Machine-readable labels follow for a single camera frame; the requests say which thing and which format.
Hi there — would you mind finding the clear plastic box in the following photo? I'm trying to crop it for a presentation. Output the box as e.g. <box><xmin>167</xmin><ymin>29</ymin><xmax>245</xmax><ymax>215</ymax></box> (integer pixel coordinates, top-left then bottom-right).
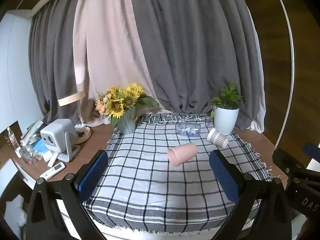
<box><xmin>175</xmin><ymin>123</ymin><xmax>201</xmax><ymax>138</ymax></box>

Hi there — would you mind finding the checked tablecloth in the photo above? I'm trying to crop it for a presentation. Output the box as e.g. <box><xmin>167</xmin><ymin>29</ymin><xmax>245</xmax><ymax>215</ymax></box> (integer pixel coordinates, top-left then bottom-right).
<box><xmin>82</xmin><ymin>113</ymin><xmax>273</xmax><ymax>233</ymax></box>

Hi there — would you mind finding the clear water bottle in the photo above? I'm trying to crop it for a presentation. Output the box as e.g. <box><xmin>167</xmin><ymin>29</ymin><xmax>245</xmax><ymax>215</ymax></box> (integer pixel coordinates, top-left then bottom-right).
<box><xmin>6</xmin><ymin>127</ymin><xmax>21</xmax><ymax>151</ymax></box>

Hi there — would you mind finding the pink cup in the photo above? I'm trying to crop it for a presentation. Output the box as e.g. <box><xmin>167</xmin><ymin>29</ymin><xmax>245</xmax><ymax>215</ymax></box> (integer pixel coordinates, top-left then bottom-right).
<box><xmin>167</xmin><ymin>143</ymin><xmax>198</xmax><ymax>167</ymax></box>

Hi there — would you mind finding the glass jar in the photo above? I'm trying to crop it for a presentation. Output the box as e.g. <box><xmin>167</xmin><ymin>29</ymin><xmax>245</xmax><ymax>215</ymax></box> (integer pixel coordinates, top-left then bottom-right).
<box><xmin>21</xmin><ymin>145</ymin><xmax>36</xmax><ymax>163</ymax></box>

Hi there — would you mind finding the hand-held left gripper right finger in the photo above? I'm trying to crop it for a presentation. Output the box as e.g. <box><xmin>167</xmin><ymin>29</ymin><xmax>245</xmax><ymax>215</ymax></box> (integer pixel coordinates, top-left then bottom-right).
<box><xmin>209</xmin><ymin>149</ymin><xmax>293</xmax><ymax>240</ymax></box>

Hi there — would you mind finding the grey curtain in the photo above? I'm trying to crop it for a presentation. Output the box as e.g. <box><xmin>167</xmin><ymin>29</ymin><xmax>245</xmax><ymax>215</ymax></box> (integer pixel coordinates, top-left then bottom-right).
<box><xmin>127</xmin><ymin>0</ymin><xmax>266</xmax><ymax>133</ymax></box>
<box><xmin>28</xmin><ymin>0</ymin><xmax>87</xmax><ymax>123</ymax></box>

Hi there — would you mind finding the stack of books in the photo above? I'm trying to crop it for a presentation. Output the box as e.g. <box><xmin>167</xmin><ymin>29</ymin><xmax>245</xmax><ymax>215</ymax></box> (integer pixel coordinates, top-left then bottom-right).
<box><xmin>20</xmin><ymin>119</ymin><xmax>44</xmax><ymax>141</ymax></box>

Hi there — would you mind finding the pink curtain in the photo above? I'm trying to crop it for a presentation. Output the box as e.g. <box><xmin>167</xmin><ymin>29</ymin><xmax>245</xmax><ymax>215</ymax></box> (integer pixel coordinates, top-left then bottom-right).
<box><xmin>72</xmin><ymin>0</ymin><xmax>173</xmax><ymax>128</ymax></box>

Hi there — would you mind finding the green plant in white pot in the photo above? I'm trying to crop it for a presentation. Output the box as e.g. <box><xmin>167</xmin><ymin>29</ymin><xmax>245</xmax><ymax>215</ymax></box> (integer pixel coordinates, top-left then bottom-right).
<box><xmin>209</xmin><ymin>82</ymin><xmax>246</xmax><ymax>136</ymax></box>

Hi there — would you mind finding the small white remote control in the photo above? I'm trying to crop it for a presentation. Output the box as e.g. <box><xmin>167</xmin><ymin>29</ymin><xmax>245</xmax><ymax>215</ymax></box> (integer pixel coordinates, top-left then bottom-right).
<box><xmin>47</xmin><ymin>152</ymin><xmax>59</xmax><ymax>168</ymax></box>

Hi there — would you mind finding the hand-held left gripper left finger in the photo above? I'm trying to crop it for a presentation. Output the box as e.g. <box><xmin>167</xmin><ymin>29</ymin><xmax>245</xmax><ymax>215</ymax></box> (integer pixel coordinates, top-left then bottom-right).
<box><xmin>26</xmin><ymin>150</ymin><xmax>109</xmax><ymax>240</ymax></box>

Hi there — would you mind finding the sunflower bouquet in teal vase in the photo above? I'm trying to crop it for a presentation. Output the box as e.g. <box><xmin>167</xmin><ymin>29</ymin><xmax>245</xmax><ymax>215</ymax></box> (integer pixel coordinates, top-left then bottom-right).
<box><xmin>95</xmin><ymin>82</ymin><xmax>160</xmax><ymax>135</ymax></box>

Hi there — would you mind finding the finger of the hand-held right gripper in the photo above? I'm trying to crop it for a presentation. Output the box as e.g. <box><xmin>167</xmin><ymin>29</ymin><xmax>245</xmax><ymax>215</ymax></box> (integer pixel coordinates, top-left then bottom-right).
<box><xmin>272</xmin><ymin>148</ymin><xmax>320</xmax><ymax>181</ymax></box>
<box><xmin>304</xmin><ymin>143</ymin><xmax>320</xmax><ymax>161</ymax></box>

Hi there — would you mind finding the white ring lamp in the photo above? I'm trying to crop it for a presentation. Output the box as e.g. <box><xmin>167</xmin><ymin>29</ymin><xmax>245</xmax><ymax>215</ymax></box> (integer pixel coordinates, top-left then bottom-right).
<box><xmin>269</xmin><ymin>0</ymin><xmax>295</xmax><ymax>148</ymax></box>

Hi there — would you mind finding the white cabinet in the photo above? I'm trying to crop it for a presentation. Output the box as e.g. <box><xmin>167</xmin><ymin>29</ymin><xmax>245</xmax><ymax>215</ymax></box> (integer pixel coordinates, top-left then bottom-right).
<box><xmin>0</xmin><ymin>9</ymin><xmax>34</xmax><ymax>133</ymax></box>

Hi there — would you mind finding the white projector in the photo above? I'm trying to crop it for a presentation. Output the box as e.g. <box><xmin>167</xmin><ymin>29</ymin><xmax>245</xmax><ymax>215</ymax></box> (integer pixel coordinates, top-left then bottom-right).
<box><xmin>40</xmin><ymin>119</ymin><xmax>81</xmax><ymax>163</ymax></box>

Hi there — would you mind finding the blue packet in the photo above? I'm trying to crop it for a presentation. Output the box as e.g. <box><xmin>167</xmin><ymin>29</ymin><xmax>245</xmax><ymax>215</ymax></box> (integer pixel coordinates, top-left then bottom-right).
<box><xmin>32</xmin><ymin>138</ymin><xmax>51</xmax><ymax>153</ymax></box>

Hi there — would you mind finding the white patterned cup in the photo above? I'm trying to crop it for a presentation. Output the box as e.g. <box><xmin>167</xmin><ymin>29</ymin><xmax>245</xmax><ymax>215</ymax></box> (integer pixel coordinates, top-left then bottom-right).
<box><xmin>206</xmin><ymin>127</ymin><xmax>229</xmax><ymax>149</ymax></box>

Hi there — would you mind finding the round wooden tray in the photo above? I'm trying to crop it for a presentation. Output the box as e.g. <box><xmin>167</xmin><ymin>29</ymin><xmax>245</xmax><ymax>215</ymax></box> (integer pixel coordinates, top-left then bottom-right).
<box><xmin>74</xmin><ymin>126</ymin><xmax>92</xmax><ymax>145</ymax></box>

